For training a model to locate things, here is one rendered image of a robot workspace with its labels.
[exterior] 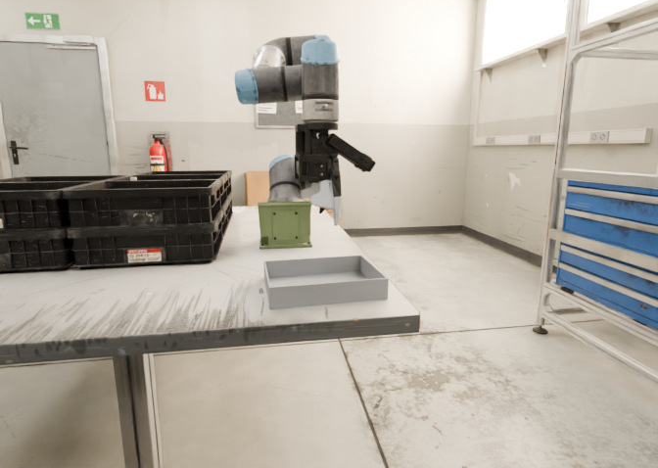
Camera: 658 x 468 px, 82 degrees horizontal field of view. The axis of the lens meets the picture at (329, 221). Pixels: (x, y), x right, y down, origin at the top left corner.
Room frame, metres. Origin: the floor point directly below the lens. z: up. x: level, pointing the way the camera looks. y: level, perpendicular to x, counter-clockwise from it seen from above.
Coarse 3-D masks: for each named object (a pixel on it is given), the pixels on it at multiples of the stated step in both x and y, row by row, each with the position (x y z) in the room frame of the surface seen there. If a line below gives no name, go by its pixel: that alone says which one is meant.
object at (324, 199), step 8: (320, 184) 0.75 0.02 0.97; (328, 184) 0.75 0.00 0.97; (320, 192) 0.74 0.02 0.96; (328, 192) 0.75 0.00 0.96; (312, 200) 0.73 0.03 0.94; (320, 200) 0.73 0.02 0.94; (328, 200) 0.74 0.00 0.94; (336, 200) 0.73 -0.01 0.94; (328, 208) 0.73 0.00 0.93; (336, 208) 0.73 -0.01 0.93; (336, 216) 0.72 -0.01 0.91; (336, 224) 0.72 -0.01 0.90
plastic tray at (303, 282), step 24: (264, 264) 0.93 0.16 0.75; (288, 264) 0.97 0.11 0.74; (312, 264) 0.99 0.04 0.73; (336, 264) 1.00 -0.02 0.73; (360, 264) 1.02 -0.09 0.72; (288, 288) 0.78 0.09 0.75; (312, 288) 0.79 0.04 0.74; (336, 288) 0.80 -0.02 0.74; (360, 288) 0.81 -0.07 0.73; (384, 288) 0.83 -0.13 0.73
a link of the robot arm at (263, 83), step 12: (264, 48) 1.16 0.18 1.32; (276, 48) 1.17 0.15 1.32; (264, 60) 0.98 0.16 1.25; (276, 60) 1.06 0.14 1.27; (240, 72) 0.86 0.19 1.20; (252, 72) 0.86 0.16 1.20; (264, 72) 0.86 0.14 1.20; (276, 72) 0.86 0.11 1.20; (240, 84) 0.85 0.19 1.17; (252, 84) 0.85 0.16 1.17; (264, 84) 0.85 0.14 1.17; (276, 84) 0.85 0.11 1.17; (240, 96) 0.86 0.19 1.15; (252, 96) 0.86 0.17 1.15; (264, 96) 0.86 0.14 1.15; (276, 96) 0.87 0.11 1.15
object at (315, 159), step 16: (304, 128) 0.77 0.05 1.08; (320, 128) 0.76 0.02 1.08; (336, 128) 0.78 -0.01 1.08; (304, 144) 0.79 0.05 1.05; (320, 144) 0.78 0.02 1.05; (304, 160) 0.75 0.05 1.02; (320, 160) 0.76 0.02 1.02; (336, 160) 0.77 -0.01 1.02; (304, 176) 0.75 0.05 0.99; (320, 176) 0.77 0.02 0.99
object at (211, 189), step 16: (64, 192) 1.03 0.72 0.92; (80, 192) 1.04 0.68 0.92; (96, 192) 1.04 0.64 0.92; (112, 192) 1.05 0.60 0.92; (128, 192) 1.06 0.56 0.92; (144, 192) 1.06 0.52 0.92; (160, 192) 1.07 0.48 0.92; (176, 192) 1.08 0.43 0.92; (192, 192) 1.09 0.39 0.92; (208, 192) 1.10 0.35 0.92
